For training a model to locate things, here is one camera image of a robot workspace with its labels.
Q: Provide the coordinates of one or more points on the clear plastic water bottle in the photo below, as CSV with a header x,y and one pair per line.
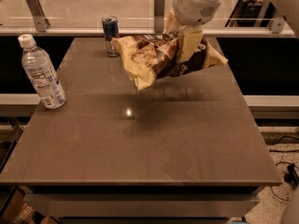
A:
x,y
38,67

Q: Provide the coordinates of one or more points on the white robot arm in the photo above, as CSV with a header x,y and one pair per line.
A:
x,y
289,9

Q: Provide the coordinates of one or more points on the middle metal railing bracket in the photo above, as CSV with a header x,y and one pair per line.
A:
x,y
158,16

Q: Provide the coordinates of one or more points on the glass railing panel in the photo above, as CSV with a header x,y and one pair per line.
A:
x,y
76,14

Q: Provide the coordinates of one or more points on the brown and yellow chip bag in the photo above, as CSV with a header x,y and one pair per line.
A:
x,y
146,58

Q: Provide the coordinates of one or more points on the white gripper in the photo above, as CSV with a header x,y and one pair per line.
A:
x,y
193,10

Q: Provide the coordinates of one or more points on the left metal railing bracket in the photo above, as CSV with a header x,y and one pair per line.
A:
x,y
40,21

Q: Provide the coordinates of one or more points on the blue silver redbull can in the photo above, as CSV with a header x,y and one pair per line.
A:
x,y
111,30

